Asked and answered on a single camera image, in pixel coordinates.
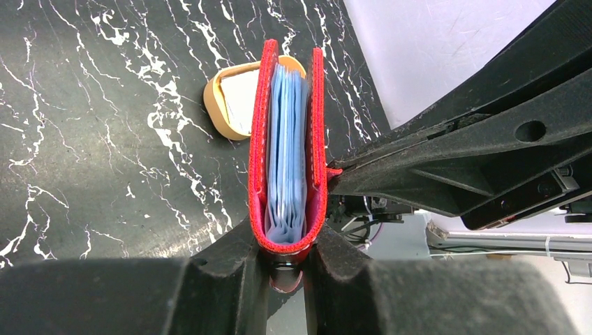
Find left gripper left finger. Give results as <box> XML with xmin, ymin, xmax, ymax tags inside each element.
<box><xmin>1</xmin><ymin>220</ymin><xmax>268</xmax><ymax>334</ymax></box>

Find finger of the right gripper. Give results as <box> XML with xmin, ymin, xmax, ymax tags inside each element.
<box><xmin>346</xmin><ymin>1</ymin><xmax>591</xmax><ymax>162</ymax></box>
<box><xmin>332</xmin><ymin>71</ymin><xmax>591</xmax><ymax>216</ymax></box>

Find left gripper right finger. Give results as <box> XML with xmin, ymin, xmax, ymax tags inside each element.
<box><xmin>303</xmin><ymin>227</ymin><xmax>577</xmax><ymax>334</ymax></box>

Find red leather card holder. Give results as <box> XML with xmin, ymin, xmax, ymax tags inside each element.
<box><xmin>248</xmin><ymin>39</ymin><xmax>340</xmax><ymax>293</ymax></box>

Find tan oval card tray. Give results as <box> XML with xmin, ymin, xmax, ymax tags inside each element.
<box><xmin>203</xmin><ymin>55</ymin><xmax>324</xmax><ymax>150</ymax></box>

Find cards in tray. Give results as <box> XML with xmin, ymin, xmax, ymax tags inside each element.
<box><xmin>221</xmin><ymin>69</ymin><xmax>259</xmax><ymax>135</ymax></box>

